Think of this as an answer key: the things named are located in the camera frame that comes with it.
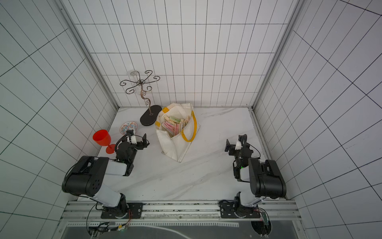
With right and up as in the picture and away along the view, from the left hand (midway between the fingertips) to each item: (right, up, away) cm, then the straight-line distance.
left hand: (138, 135), depth 93 cm
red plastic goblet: (-17, 0, -9) cm, 19 cm away
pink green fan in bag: (+21, +5, +2) cm, 22 cm away
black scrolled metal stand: (+4, +15, +20) cm, 26 cm away
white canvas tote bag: (+25, -5, -11) cm, 28 cm away
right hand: (+64, -2, -2) cm, 64 cm away
